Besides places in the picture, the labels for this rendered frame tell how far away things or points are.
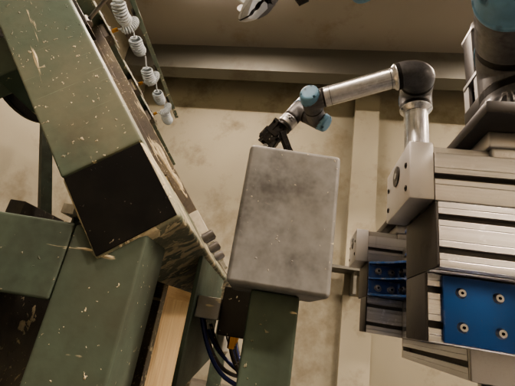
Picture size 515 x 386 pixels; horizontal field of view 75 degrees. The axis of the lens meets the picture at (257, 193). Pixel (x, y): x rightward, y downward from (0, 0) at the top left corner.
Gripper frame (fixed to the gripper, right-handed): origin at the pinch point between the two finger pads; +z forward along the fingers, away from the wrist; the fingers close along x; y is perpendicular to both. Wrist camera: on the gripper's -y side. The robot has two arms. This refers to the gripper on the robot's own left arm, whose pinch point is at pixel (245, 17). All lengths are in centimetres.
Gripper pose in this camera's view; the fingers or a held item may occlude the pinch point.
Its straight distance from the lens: 87.1
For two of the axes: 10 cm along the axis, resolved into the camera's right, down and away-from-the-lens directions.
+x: -1.4, -3.7, -9.2
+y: -7.9, -5.2, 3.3
